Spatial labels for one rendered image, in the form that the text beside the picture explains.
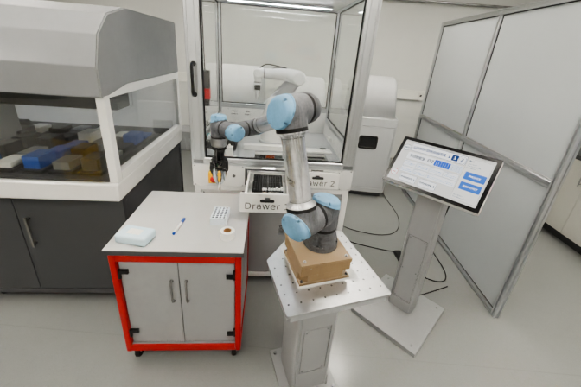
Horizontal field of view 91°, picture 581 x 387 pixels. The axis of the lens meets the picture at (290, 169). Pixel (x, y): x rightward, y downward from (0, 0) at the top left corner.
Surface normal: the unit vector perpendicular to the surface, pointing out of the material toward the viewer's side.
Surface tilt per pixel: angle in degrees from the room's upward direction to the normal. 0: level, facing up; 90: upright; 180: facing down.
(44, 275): 90
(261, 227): 90
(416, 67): 90
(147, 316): 90
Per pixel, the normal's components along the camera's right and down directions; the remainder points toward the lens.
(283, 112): -0.73, 0.11
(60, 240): 0.06, 0.38
